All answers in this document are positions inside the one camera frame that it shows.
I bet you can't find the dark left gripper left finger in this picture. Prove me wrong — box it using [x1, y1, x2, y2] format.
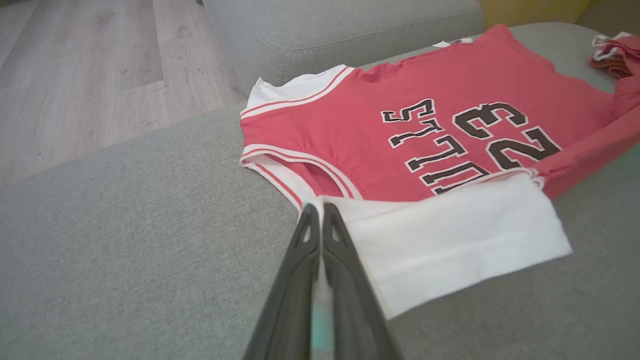
[242, 203, 321, 360]

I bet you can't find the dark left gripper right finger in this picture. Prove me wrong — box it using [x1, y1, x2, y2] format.
[322, 202, 403, 360]

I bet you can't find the red jersey number 23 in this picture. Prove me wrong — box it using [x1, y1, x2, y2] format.
[239, 24, 640, 321]

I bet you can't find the red shorts white trim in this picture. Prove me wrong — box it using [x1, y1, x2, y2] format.
[589, 31, 640, 80]

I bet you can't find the grey fabric sofa seat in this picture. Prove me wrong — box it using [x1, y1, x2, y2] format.
[0, 21, 640, 360]

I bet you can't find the yellow cushion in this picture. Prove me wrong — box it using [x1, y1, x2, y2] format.
[480, 0, 593, 28]

